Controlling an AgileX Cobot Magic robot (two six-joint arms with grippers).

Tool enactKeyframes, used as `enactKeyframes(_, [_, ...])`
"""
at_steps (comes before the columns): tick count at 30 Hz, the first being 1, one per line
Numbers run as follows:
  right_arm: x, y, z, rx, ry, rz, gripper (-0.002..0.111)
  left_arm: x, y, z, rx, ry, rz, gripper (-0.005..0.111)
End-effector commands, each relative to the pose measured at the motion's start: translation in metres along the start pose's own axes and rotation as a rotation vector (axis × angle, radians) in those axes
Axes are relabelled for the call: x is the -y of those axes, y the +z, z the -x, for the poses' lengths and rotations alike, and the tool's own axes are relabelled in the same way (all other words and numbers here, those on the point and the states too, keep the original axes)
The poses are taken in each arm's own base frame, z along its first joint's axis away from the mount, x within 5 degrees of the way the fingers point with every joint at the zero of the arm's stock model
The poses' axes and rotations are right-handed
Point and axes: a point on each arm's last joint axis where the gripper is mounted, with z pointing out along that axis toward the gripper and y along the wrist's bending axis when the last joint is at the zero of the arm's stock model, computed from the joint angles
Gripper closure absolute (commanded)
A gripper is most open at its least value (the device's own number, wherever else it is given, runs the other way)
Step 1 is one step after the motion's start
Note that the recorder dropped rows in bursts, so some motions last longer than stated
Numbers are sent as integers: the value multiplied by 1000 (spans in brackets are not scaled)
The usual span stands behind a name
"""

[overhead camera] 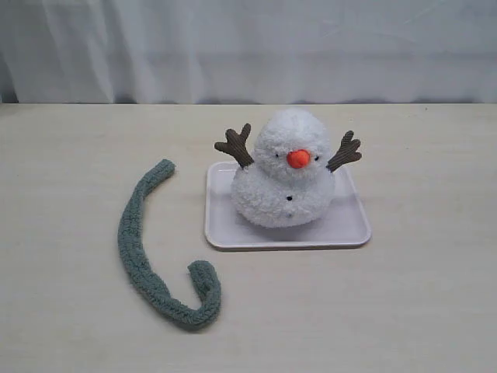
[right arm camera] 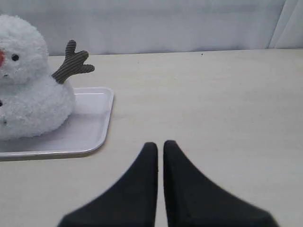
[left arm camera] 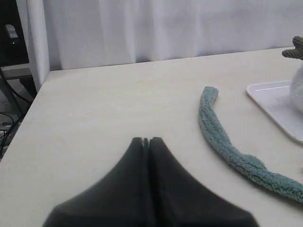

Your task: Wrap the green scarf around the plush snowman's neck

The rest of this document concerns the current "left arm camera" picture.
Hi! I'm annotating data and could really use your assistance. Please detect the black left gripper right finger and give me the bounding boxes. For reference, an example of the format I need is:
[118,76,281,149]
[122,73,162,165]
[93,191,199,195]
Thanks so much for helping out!
[148,137,258,227]

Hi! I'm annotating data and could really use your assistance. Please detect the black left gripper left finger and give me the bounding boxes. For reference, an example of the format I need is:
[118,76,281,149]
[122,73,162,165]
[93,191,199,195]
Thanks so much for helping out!
[44,138,152,227]

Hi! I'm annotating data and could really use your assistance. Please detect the teal fuzzy scarf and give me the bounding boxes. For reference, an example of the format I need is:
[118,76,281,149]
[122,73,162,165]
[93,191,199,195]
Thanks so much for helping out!
[197,86,303,203]

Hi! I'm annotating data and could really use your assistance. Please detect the white snowman plush toy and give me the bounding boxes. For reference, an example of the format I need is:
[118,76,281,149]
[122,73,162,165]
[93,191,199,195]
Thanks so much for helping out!
[282,36,303,113]

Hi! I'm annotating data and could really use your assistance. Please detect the white plastic tray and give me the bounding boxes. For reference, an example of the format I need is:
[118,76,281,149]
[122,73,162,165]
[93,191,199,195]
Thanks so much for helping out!
[246,80,303,144]

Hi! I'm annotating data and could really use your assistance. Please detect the white backdrop curtain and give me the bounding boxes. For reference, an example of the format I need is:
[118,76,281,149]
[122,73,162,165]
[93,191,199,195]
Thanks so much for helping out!
[17,0,303,88]

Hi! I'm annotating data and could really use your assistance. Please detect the black floor cables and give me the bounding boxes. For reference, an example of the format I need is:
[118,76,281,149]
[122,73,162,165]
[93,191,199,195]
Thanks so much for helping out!
[0,111,22,159]

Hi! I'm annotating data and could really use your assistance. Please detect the grey metal frame leg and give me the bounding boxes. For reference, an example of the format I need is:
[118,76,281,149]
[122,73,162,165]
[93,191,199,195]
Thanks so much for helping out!
[0,63,32,117]

